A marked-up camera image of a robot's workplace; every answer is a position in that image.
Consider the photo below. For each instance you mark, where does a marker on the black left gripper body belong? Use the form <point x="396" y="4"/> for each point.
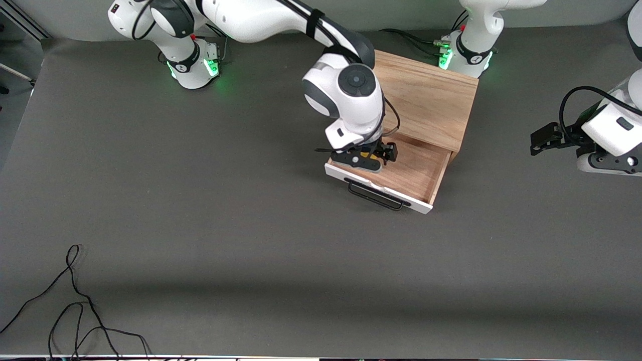
<point x="568" y="138"/>

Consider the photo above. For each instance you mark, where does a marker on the white-fronted wooden drawer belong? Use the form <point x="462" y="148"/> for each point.
<point x="416" y="170"/>

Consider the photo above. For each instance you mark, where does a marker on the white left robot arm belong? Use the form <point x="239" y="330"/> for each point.
<point x="476" y="30"/>

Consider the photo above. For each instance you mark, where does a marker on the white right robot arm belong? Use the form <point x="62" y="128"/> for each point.
<point x="251" y="20"/>

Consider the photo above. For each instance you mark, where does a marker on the wooden drawer cabinet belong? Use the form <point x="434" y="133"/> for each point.
<point x="431" y="100"/>

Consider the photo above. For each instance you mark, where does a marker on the aluminium frame rail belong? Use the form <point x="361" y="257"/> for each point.
<point x="25" y="22"/>

